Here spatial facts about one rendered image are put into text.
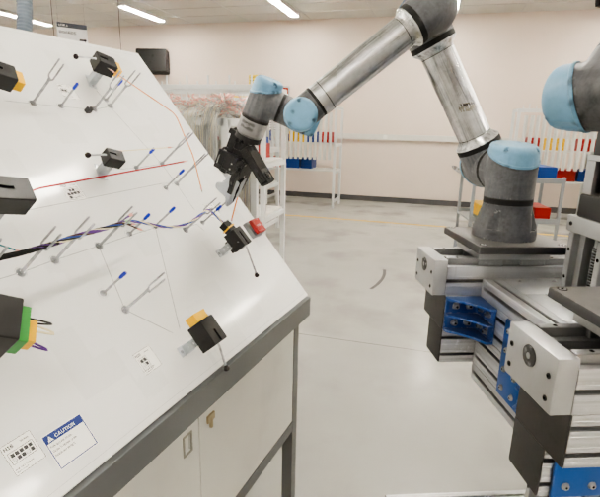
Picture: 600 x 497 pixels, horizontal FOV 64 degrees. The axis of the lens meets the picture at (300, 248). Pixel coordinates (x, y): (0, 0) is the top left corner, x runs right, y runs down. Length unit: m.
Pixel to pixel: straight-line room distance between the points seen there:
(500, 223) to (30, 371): 1.03
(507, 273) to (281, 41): 8.88
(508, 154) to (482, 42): 8.20
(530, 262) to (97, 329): 0.99
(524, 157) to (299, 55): 8.65
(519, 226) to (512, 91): 8.17
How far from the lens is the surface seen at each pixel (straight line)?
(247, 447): 1.50
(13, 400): 0.90
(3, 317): 0.78
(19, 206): 0.98
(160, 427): 1.01
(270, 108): 1.25
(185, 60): 10.64
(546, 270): 1.31
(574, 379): 0.79
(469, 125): 1.34
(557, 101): 0.62
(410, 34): 1.17
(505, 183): 1.23
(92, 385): 0.97
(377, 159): 9.35
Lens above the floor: 1.42
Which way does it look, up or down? 15 degrees down
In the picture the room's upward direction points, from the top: 1 degrees clockwise
